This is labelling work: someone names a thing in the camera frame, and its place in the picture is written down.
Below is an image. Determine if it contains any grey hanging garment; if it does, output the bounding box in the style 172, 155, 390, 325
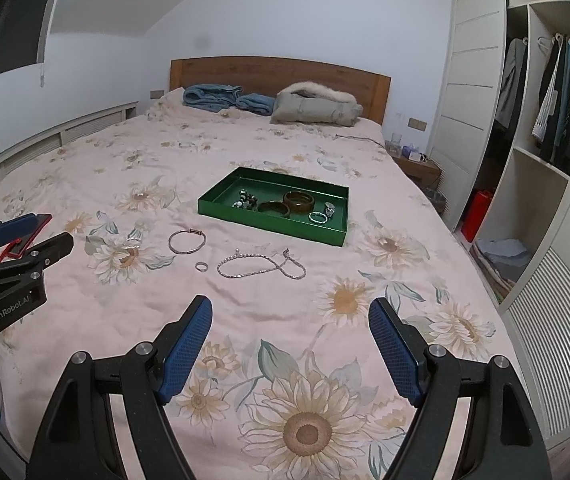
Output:
495, 37, 528, 128

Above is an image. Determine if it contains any black cable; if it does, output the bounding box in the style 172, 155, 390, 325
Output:
334, 133, 388, 148

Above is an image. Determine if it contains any blue blanket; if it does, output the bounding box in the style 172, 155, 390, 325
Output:
182, 84, 276, 116

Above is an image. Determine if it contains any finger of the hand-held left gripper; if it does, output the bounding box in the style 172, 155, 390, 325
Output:
0, 213, 40, 263
0, 232, 74, 286

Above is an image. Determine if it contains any amber bangle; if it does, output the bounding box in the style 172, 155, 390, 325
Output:
283, 190, 316, 214

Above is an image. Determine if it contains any white low slatted cabinet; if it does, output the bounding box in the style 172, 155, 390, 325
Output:
0, 101, 139, 201

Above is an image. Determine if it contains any red container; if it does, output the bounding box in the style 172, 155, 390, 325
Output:
461, 189, 494, 243

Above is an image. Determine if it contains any silver chain necklace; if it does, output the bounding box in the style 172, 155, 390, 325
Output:
217, 248, 308, 281

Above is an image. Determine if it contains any wooden nightstand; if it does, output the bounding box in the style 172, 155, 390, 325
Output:
390, 152, 442, 188

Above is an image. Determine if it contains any dark brown bangle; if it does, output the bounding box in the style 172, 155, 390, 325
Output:
257, 200, 290, 219

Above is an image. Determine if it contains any thin silver bangle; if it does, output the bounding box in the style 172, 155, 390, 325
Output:
168, 229, 209, 255

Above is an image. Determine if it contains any pile of folded clothes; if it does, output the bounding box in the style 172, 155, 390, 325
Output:
472, 237, 533, 306

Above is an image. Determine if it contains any wooden headboard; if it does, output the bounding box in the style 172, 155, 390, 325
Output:
169, 56, 392, 126

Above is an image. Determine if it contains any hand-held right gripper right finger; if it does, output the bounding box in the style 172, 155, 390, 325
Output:
368, 297, 553, 480

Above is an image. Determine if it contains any green shallow tray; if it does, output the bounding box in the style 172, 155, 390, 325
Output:
197, 167, 350, 248

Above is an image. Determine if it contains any mesh waste bin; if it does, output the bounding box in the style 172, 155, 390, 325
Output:
422, 187, 448, 217

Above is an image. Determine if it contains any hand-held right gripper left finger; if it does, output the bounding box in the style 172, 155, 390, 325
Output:
26, 295, 214, 480

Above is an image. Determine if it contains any grey fur-hooded coat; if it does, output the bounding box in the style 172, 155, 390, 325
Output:
270, 81, 364, 127

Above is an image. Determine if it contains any white wardrobe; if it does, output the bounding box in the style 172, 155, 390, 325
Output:
427, 0, 570, 451

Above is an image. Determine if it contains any beaded bracelet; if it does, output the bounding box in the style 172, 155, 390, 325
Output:
233, 188, 260, 212

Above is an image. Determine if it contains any striped hanging shirt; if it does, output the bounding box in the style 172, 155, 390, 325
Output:
531, 35, 563, 143

